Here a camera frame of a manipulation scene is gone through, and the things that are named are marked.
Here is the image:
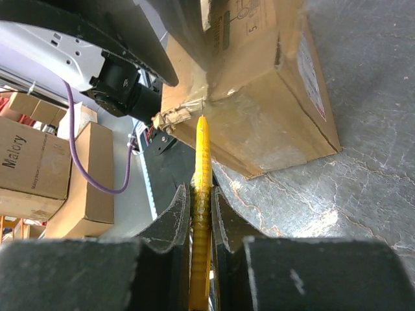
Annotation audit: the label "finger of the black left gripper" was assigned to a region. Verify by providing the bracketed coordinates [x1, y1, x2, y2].
[1, 0, 178, 86]

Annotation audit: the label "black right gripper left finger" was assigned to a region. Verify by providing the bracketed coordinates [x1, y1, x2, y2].
[1, 185, 190, 310]

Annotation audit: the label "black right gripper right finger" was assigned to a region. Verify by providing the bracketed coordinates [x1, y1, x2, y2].
[211, 187, 414, 310]

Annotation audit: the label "yellow utility knife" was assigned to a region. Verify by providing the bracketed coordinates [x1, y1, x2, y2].
[189, 115, 213, 310]

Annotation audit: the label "brown cardboard express box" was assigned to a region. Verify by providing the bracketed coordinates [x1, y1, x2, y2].
[154, 1, 341, 179]

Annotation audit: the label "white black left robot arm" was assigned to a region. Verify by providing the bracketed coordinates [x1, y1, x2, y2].
[1, 1, 178, 123]

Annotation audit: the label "cardboard box bottom left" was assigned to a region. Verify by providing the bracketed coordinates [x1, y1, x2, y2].
[45, 122, 115, 238]

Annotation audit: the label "Malory printed cardboard box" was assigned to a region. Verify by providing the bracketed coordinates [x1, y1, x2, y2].
[1, 117, 71, 221]

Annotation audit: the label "kraft scouring pads package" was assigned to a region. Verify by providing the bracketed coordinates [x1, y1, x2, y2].
[206, 0, 277, 58]

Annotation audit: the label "small stacked cardboard boxes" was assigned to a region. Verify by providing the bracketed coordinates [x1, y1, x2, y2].
[8, 93, 67, 127]

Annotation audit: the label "grey slotted cable duct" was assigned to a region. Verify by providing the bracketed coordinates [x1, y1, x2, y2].
[139, 152, 158, 220]

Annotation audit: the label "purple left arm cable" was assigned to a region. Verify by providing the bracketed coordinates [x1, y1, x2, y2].
[61, 79, 137, 195]

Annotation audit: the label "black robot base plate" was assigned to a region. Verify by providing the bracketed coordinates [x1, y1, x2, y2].
[138, 130, 195, 216]

